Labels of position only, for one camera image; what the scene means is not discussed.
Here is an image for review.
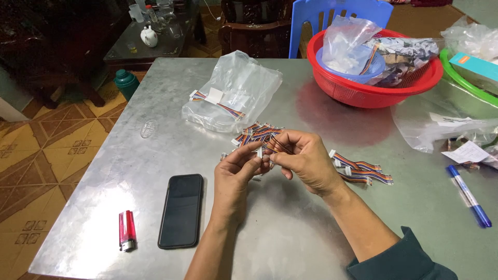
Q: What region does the person's left hand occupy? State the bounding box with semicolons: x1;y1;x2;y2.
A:
213;141;273;230

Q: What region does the person's right hand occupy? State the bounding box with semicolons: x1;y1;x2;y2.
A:
267;129;348;199

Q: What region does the bundle of rainbow ribbon cables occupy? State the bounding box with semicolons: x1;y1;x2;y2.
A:
219;143;278;162

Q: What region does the black smartphone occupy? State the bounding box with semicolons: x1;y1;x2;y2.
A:
157;174;204;250

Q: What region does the red plastic basket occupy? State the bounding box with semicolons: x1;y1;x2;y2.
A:
306;29;444;109

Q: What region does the small blue plastic basket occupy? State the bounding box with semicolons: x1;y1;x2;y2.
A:
315;46;386;85

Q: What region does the red lighter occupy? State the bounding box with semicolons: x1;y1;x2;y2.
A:
119;210;137;252

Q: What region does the clear zip bag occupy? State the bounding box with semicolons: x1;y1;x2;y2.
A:
321;15;383;75

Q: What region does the large clear plastic bag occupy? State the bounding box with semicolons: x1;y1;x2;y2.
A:
391;78;498;155

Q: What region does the dark green sleeve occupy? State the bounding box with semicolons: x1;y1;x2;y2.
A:
346;226;460;280

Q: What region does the crumpled printed plastic bag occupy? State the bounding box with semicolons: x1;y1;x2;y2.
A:
365;37;445;88

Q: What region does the dark wooden chair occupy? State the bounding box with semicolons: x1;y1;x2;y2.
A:
217;0;297;59

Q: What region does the green thermos bottle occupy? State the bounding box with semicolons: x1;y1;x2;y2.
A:
113;69;140;102

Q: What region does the blue plastic chair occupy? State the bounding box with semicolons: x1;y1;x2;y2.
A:
288;0;394;59

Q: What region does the dark glass-top coffee table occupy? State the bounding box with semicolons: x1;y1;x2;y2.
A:
103;0;208;72

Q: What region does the white paper slip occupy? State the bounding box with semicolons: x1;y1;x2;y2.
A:
441;140;491;164

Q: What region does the blue marker pen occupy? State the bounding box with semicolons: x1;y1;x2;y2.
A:
446;164;493;229

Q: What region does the white ceramic teapot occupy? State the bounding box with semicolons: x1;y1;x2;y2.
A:
140;25;159;48

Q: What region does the green plastic basket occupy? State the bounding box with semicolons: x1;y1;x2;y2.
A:
439;48;498;108

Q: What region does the teal cardboard box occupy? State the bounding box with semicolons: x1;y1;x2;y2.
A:
448;52;498;96

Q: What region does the clear glass cup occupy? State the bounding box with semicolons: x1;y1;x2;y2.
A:
128;3;146;23

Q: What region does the white crinkled plastic bag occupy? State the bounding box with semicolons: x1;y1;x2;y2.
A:
441;16;498;65

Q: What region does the rainbow ribbon cable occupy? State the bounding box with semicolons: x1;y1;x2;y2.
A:
344;166;394;185
329;150;383;172
338;173;373;186

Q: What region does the pile of rainbow ribbon cables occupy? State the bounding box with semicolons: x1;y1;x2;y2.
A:
231;121;286;149

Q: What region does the banded ribbon cable bundle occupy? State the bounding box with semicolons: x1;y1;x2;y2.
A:
189;90;246;121

